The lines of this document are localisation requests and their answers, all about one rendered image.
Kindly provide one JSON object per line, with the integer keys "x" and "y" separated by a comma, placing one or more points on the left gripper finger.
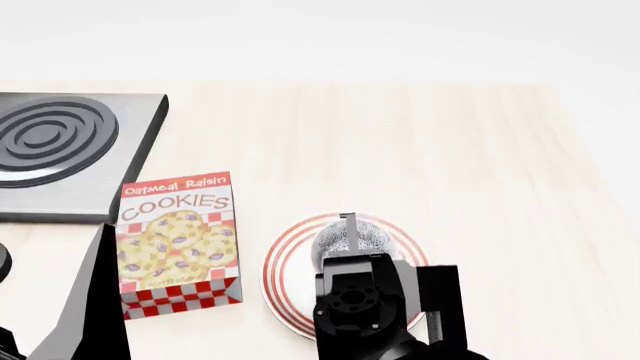
{"x": 95, "y": 307}

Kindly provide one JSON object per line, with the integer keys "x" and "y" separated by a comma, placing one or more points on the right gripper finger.
{"x": 442, "y": 288}
{"x": 352, "y": 236}

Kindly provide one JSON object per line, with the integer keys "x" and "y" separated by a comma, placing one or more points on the black speckled bowl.
{"x": 334, "y": 236}

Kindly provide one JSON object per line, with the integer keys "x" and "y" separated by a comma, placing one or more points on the white plate with red rings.
{"x": 290, "y": 270}

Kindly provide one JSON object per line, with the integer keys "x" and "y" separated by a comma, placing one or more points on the oatmeal raisin cookies box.
{"x": 175, "y": 240}

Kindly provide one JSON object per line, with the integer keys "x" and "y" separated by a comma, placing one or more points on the grey metal stove slab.
{"x": 131, "y": 123}

